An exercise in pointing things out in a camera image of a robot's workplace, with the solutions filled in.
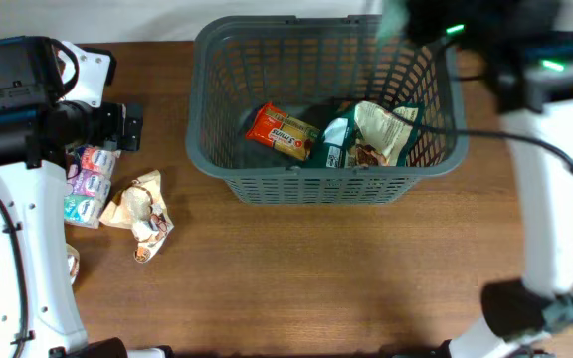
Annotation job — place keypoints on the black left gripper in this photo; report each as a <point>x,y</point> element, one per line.
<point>111,114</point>

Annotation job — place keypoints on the multicolour tissue pack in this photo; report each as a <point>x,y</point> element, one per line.
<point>88,185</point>

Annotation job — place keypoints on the green coffee bean bag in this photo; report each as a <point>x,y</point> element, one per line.
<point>367,135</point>

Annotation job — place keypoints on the orange spaghetti packet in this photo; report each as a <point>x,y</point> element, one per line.
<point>282,132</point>

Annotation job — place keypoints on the light teal small packet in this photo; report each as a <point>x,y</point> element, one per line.
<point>394,18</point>

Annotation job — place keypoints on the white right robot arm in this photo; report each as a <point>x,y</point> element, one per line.
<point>529,68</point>

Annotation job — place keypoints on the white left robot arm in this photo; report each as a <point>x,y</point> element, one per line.
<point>50,102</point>

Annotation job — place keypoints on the beige crumpled snack bag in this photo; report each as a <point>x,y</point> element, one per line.
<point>140,208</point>

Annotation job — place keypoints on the grey plastic basket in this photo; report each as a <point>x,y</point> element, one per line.
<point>312,69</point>

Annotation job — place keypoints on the brown white snack pouch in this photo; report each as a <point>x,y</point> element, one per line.
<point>73,258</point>

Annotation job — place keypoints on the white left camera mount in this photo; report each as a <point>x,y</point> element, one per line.
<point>96,69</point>

